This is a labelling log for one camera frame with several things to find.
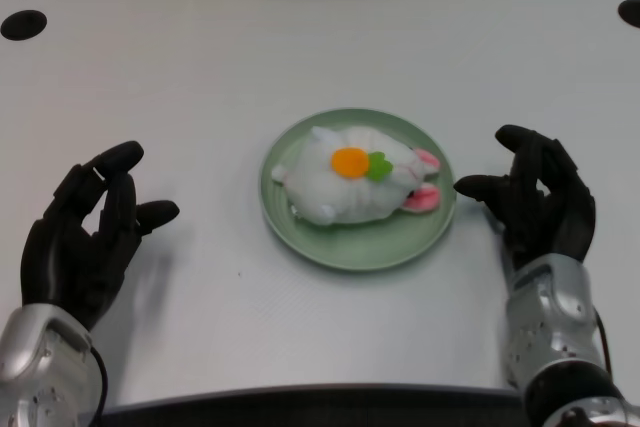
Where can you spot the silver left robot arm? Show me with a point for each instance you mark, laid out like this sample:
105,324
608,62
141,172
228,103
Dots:
45,372

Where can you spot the green round plate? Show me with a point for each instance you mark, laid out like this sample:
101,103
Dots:
370,247

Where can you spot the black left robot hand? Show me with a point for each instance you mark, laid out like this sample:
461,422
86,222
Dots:
80,247

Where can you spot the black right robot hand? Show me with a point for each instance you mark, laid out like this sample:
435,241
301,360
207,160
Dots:
550,207

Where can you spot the white rabbit doll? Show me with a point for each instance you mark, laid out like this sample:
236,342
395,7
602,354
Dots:
350,177

